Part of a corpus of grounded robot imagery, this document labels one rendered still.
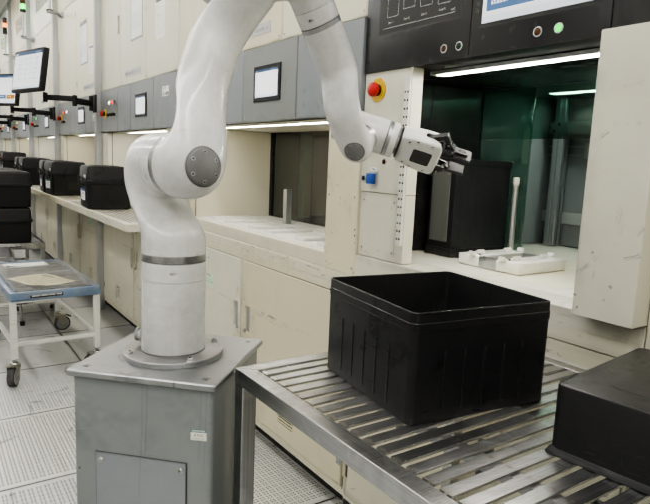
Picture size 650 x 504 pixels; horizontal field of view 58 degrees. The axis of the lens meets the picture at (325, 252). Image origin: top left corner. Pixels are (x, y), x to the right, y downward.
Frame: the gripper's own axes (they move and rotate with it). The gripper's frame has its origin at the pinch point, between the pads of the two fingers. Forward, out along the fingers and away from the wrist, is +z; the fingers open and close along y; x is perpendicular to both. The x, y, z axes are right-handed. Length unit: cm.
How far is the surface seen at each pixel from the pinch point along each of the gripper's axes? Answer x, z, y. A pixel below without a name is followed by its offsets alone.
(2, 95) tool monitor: 206, -331, -291
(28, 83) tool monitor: 138, -240, -186
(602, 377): -62, 19, 29
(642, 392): -65, 22, 34
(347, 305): -53, -17, 11
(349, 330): -57, -15, 9
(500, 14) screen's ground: 20.5, -3.2, 26.3
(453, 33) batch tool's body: 24.9, -10.9, 15.4
